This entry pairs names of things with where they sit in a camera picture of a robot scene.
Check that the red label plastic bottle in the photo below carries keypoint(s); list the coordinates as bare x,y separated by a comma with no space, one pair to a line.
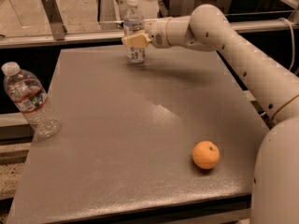
27,93

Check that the orange fruit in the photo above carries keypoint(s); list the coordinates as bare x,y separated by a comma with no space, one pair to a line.
206,155

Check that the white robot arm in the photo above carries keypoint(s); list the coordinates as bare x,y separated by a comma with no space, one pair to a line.
275,190

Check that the blue label plastic bottle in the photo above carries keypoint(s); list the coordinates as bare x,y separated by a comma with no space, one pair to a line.
133,22

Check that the horizontal metal rail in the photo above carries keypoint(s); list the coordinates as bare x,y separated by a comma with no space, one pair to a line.
115,36

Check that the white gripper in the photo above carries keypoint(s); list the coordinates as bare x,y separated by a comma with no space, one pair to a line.
158,32

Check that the left metal rail bracket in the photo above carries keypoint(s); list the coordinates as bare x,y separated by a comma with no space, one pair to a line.
55,20

